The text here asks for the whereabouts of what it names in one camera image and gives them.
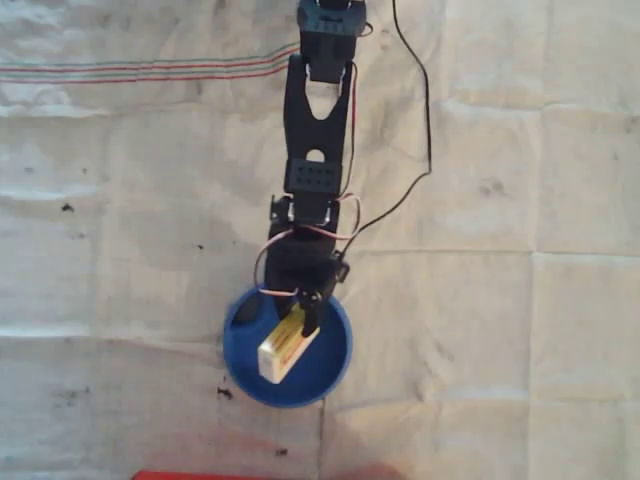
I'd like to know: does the white cloth with striped border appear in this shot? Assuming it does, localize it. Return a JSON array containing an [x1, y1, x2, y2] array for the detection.
[[0, 0, 640, 480]]

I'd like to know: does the red and white servo cable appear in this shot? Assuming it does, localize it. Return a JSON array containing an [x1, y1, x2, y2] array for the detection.
[[253, 62, 364, 301]]

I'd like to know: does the red flat object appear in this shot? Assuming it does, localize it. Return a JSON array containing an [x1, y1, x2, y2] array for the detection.
[[131, 469, 321, 480]]

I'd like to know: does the thin black cable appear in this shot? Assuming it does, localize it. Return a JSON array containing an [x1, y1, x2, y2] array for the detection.
[[339, 0, 434, 257]]

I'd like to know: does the blue plastic bowl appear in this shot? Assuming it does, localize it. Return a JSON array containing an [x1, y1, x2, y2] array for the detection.
[[222, 287, 354, 410]]

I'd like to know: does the yellow white small box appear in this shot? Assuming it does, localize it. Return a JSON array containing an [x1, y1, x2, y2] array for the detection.
[[256, 304, 322, 386]]

